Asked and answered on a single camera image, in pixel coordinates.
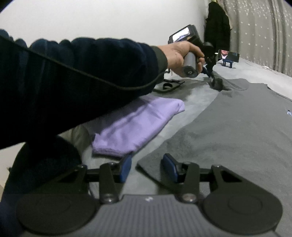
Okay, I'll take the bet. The smartphone showing video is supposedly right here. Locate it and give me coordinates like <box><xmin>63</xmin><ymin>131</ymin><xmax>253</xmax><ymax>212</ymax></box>
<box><xmin>218</xmin><ymin>49</ymin><xmax>240</xmax><ymax>62</ymax></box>

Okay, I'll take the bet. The black hanging garment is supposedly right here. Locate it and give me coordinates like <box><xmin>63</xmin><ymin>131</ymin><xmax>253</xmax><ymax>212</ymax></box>
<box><xmin>204</xmin><ymin>1</ymin><xmax>231</xmax><ymax>52</ymax></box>

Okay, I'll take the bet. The folded purple t-shirt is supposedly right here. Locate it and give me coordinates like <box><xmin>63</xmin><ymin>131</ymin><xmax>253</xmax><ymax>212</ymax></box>
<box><xmin>87</xmin><ymin>94</ymin><xmax>185</xmax><ymax>158</ymax></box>

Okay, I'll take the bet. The black plastic frame holder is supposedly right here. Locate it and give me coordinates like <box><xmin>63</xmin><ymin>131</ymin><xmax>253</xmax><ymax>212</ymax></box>
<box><xmin>152</xmin><ymin>79</ymin><xmax>185</xmax><ymax>94</ymax></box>

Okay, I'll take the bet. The grey t-shirt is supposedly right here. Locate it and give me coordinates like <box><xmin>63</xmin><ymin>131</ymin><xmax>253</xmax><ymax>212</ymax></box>
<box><xmin>137</xmin><ymin>78</ymin><xmax>291</xmax><ymax>206</ymax></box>

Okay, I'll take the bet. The dark blue sleeve forearm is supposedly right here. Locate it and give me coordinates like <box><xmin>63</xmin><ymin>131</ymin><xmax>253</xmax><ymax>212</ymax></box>
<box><xmin>1</xmin><ymin>30</ymin><xmax>167</xmax><ymax>148</ymax></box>

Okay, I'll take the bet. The grey-blue bed blanket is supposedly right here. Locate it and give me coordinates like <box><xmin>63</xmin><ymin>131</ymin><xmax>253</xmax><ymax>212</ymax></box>
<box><xmin>59</xmin><ymin>57</ymin><xmax>292</xmax><ymax>197</ymax></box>

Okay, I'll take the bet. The grey patterned curtain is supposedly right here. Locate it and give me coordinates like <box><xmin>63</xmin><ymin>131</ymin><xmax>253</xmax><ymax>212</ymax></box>
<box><xmin>219</xmin><ymin>0</ymin><xmax>292</xmax><ymax>76</ymax></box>

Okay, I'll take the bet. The blue phone stand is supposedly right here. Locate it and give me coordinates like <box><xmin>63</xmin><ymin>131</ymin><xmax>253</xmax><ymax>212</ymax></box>
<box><xmin>222</xmin><ymin>59</ymin><xmax>234</xmax><ymax>68</ymax></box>

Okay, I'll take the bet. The person's left hand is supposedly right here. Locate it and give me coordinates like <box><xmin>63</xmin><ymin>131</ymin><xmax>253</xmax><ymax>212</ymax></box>
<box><xmin>158</xmin><ymin>41</ymin><xmax>205</xmax><ymax>77</ymax></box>

